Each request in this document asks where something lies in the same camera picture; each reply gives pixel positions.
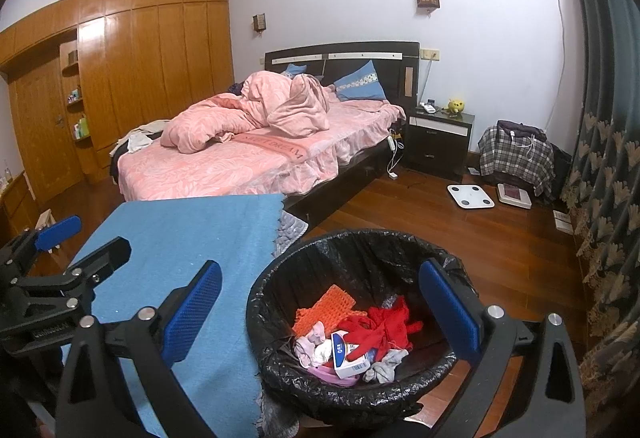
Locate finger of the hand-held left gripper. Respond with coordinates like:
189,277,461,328
0,215,82,269
50,237,132,299

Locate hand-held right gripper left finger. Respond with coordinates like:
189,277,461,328
55,259,223,438

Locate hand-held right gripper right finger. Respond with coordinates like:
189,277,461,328
419,258,587,438

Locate red cloth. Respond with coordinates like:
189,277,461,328
345,295,423,364

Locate grey sock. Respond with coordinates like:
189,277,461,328
362,349,410,384

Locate black bag-lined trash bin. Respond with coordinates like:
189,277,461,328
246,228,483,429

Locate short orange foam net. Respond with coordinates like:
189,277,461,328
292,305,326,336

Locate white cardboard box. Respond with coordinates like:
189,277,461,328
330,330,373,380

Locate long orange foam net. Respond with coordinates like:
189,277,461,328
312,285,357,319

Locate pink wrapper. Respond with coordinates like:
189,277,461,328
306,364,358,387

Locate low wooden cabinet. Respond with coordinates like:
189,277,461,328
0,171,41,244

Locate blue tablecloth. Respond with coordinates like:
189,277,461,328
62,193,286,438

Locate white bathroom scale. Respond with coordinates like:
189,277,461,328
446,184,496,209

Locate beige clothes pile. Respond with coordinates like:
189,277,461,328
116,119,171,154

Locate white scale with brown panel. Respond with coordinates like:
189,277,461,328
496,182,533,208

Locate pink bedspread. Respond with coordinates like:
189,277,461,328
117,98,407,199

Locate dark nightstand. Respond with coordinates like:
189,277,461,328
404,111,476,184

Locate pink duvet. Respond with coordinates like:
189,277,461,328
161,71,337,154

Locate plaid cloth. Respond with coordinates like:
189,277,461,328
479,125,556,196

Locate wooden wardrobe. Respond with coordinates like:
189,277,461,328
0,0,236,191

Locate dark bag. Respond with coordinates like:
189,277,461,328
495,119,548,141

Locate large blue pillow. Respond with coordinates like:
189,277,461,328
332,60,388,102

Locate patterned dark curtain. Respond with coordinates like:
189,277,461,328
552,0,640,399

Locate dark wooden bed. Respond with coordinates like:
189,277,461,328
110,41,421,219

